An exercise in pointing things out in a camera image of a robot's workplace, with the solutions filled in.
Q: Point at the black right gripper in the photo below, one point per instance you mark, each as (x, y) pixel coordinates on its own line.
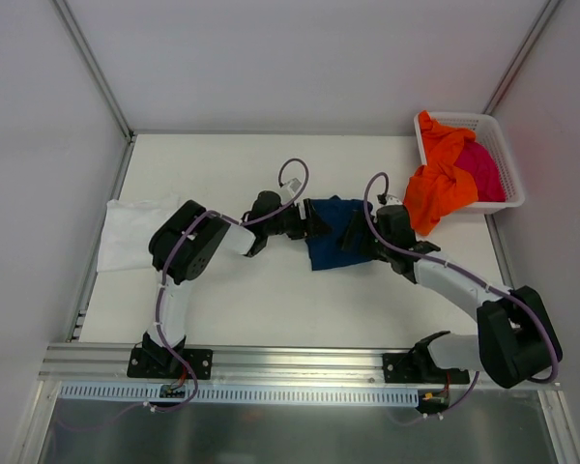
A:
(367, 238)

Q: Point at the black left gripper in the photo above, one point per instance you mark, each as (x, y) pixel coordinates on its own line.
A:
(307, 217)

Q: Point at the blue printed t shirt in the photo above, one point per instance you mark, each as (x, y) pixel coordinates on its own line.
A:
(325, 252)

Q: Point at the orange t shirt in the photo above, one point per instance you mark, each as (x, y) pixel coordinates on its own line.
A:
(439, 187)

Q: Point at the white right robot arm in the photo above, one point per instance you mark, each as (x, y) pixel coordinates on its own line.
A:
(515, 340)

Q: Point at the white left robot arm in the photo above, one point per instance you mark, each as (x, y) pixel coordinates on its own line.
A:
(182, 249)

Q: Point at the pink t shirt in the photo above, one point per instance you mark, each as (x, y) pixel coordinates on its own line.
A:
(475, 160)

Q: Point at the white plastic basket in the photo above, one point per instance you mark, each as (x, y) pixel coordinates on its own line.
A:
(490, 136)

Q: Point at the folded white t shirt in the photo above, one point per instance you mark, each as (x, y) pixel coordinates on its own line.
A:
(127, 230)

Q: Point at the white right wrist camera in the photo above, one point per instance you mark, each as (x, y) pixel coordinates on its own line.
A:
(386, 200)

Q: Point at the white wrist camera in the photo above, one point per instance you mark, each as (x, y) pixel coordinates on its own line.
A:
(386, 200)
(289, 189)

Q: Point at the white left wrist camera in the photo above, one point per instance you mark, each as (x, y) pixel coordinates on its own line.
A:
(289, 189)

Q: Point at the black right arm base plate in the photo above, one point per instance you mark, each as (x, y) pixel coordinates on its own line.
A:
(396, 366)

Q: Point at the white slotted cable duct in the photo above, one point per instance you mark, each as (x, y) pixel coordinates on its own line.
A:
(226, 394)

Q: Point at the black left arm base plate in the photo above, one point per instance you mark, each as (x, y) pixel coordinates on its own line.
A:
(195, 363)

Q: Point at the aluminium mounting rail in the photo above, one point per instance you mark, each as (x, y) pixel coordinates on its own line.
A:
(232, 365)

